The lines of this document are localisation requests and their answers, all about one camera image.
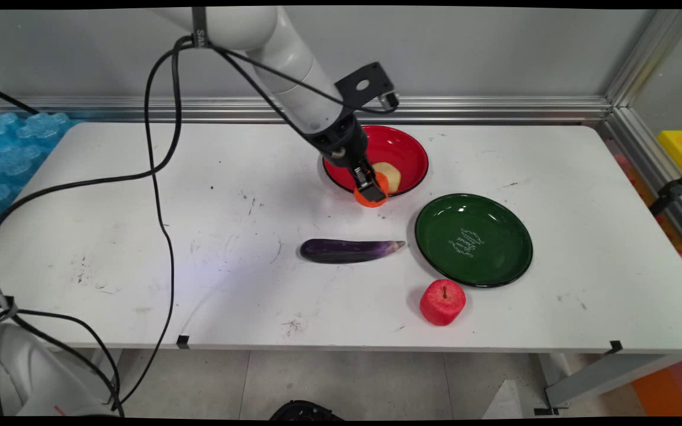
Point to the blue bubble wrap sheet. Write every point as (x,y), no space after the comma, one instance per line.
(9,160)

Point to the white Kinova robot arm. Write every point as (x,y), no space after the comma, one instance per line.
(282,47)

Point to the aluminium frame corner post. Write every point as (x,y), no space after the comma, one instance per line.
(649,59)

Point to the grey table leg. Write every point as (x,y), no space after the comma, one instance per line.
(601,378)

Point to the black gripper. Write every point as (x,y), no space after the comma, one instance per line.
(341,139)

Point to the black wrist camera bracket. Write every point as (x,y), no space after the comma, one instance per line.
(364,86)

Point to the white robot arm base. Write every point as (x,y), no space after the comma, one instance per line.
(27,373)

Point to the black round object on floor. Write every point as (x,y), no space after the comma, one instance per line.
(305,411)

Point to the small black tape piece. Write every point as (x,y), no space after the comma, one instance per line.
(183,341)
(615,346)

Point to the orange toy carrot piece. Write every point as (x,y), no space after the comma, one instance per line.
(370,202)

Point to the red toy apple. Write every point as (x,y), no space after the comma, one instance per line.
(442,302)

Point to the red round bowl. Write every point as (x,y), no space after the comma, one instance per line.
(403,154)

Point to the beige toy potato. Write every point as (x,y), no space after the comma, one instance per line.
(391,176)

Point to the green round plate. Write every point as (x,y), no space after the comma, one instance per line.
(474,239)

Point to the aluminium frame side rail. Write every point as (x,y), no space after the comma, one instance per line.
(655,177)

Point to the horizontal aluminium frame rail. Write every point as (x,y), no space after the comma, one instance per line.
(495,109)

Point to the orange box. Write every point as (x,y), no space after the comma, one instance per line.
(672,387)

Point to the purple toy eggplant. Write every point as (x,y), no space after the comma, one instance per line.
(347,250)

